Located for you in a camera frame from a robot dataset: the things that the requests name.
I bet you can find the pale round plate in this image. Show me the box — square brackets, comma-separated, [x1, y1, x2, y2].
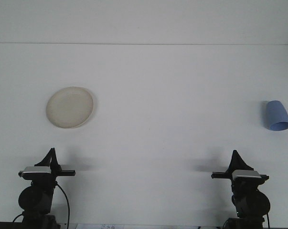
[46, 86, 95, 129]

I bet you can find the pale blue cup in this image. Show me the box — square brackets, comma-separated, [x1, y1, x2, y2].
[264, 100, 288, 132]

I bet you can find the grey camera box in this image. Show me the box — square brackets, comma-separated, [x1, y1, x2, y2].
[231, 169, 262, 185]
[18, 166, 52, 181]

